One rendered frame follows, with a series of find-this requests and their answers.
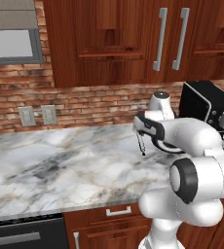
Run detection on black toaster oven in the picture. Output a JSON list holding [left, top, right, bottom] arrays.
[[177, 80, 224, 133]]

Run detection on dark thin tongs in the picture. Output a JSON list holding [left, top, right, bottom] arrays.
[[135, 130, 147, 157]]

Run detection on red-brown base cupboard door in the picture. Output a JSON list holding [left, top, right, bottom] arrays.
[[66, 217, 156, 249], [176, 196, 224, 249]]

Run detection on wide red-brown cupboard door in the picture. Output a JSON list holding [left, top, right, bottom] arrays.
[[42, 0, 169, 89]]

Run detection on red-brown drawer front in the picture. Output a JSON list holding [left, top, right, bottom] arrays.
[[62, 202, 152, 232]]

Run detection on grey framed window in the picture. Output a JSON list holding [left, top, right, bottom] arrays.
[[0, 0, 45, 66]]

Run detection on black appliance door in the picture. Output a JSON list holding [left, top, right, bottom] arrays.
[[0, 213, 70, 249]]

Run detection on grey window blind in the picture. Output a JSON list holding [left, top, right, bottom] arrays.
[[0, 0, 40, 31]]

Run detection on silver toaster oven handle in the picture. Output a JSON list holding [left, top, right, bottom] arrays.
[[183, 81, 213, 124]]

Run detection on grey cupboard door handle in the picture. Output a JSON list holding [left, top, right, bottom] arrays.
[[171, 7, 191, 72], [152, 7, 168, 72]]

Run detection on white drawer handle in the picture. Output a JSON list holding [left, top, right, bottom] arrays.
[[105, 205, 133, 218]]

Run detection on grey wall socket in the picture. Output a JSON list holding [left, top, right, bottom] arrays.
[[18, 105, 37, 127], [40, 104, 58, 126]]

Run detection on white base cupboard handle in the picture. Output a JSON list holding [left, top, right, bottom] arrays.
[[72, 231, 81, 249]]

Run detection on grey appliance door handle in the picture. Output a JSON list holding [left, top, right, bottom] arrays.
[[0, 231, 42, 249]]

